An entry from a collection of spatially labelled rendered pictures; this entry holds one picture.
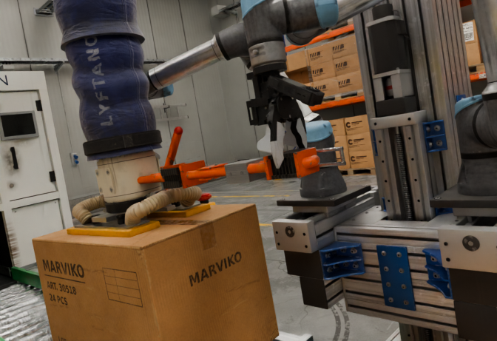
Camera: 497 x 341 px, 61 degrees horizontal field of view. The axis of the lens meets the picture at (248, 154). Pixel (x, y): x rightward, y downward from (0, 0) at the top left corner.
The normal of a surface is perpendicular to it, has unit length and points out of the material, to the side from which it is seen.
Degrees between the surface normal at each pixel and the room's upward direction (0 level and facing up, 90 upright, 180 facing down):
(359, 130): 93
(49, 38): 90
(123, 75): 70
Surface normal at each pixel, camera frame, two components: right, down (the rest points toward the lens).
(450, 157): -0.69, 0.15
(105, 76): 0.06, -0.30
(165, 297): 0.75, -0.10
